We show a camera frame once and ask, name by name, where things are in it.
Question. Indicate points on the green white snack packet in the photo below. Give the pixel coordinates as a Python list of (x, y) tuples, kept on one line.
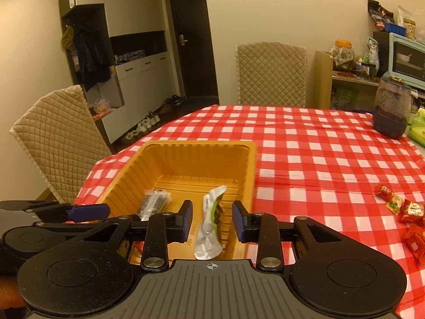
[(208, 244)]

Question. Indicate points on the orange lid plastic jar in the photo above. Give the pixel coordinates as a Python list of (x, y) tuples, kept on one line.
[(343, 55)]

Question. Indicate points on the yellow green small candy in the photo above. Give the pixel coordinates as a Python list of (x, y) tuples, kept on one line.
[(395, 204)]

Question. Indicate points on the large red snack packet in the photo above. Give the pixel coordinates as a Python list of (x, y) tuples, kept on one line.
[(412, 212)]

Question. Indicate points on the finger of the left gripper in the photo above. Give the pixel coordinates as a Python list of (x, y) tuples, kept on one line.
[(81, 213), (30, 205)]

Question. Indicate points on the beige quilted chair left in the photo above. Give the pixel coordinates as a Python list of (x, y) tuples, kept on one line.
[(60, 137)]

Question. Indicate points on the green tissue pack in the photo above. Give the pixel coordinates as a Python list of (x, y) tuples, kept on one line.
[(417, 127)]

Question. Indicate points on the small red candy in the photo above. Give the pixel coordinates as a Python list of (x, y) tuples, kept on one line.
[(384, 192)]

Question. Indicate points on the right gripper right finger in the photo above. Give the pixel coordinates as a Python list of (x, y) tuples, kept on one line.
[(261, 229)]

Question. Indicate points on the dark snack bag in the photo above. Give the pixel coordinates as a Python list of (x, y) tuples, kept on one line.
[(379, 14)]

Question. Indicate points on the white storage cabinet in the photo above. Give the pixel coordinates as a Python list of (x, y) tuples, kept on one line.
[(122, 57)]

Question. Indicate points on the red square snack packet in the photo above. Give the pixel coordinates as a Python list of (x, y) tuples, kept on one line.
[(415, 242)]

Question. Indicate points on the orange plastic tray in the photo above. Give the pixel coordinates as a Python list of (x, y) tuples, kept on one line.
[(188, 170)]

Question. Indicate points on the jar of nuts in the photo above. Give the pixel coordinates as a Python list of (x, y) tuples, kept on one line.
[(410, 27)]

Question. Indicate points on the red white checkered tablecloth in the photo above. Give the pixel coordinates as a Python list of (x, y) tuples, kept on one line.
[(324, 164)]

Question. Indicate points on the clear silver snack packet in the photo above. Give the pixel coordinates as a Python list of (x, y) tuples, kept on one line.
[(154, 201)]

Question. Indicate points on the blue box on oven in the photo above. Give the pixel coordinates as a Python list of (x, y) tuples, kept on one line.
[(394, 28)]

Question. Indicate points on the light blue toaster oven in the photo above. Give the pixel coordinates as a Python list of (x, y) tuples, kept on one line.
[(406, 60)]

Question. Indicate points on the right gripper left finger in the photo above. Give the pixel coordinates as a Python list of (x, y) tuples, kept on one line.
[(163, 229)]

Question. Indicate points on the beige quilted chair back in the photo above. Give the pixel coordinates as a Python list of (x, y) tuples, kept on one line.
[(272, 74)]

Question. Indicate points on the dark glass jar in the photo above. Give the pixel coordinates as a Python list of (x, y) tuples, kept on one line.
[(392, 106)]

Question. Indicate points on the dark wooden door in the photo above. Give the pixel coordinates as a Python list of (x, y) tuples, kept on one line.
[(191, 30)]

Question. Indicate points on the green white bag on shelf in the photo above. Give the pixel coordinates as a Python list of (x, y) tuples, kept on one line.
[(371, 55)]

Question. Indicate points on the beige quilted chair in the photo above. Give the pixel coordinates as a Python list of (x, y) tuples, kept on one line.
[(272, 74), (60, 137)]

